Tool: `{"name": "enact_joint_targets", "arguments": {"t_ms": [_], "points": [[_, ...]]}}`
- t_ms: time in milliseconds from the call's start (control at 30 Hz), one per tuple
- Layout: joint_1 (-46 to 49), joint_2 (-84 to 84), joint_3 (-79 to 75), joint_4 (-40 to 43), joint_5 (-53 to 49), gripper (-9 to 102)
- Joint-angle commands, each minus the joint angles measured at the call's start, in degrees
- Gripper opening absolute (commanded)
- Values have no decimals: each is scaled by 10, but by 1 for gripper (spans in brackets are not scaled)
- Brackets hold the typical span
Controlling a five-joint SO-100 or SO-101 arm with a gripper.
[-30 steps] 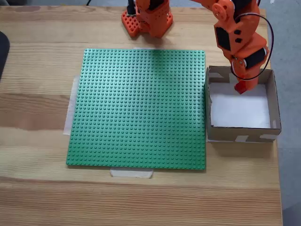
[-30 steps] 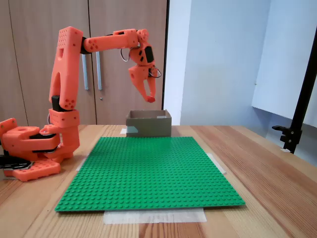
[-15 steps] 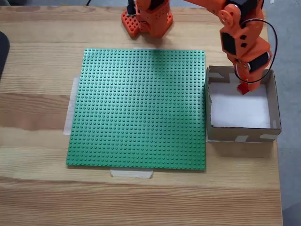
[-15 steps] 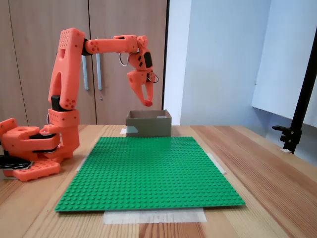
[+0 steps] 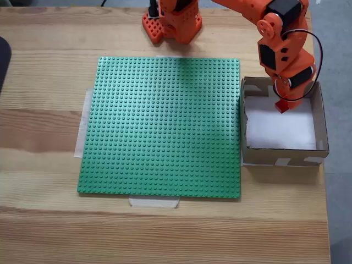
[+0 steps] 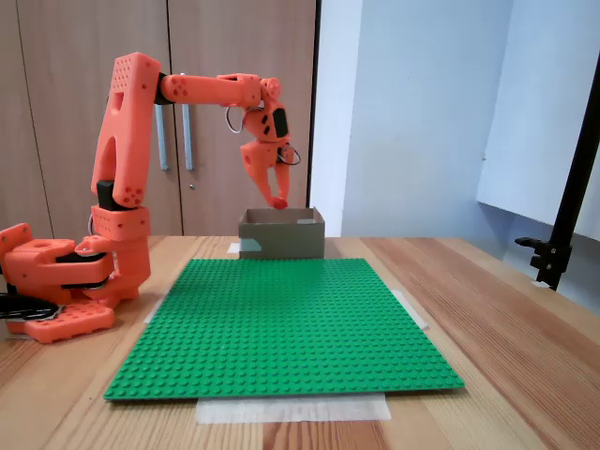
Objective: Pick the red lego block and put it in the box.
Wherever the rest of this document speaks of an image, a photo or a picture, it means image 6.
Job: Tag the brown cardboard box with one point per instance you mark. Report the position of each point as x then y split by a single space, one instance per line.
290 241

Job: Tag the small tape patch by box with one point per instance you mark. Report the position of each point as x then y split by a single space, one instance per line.
233 248

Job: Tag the green lego baseplate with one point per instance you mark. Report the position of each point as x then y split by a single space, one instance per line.
281 337

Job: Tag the brown wooden cabinet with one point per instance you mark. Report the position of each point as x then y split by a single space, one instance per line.
234 37

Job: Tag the short translucent tape strip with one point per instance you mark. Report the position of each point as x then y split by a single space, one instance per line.
154 309

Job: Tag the long narrow translucent tape strip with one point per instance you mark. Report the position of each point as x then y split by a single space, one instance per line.
415 311

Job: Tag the wide translucent tape strip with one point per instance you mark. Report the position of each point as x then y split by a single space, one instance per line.
290 409

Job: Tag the small white tape piece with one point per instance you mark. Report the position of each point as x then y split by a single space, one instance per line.
541 285

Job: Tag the black stand pole with clamp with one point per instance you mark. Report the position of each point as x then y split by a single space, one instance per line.
569 201

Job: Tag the white wall panel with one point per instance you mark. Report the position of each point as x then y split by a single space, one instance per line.
525 117

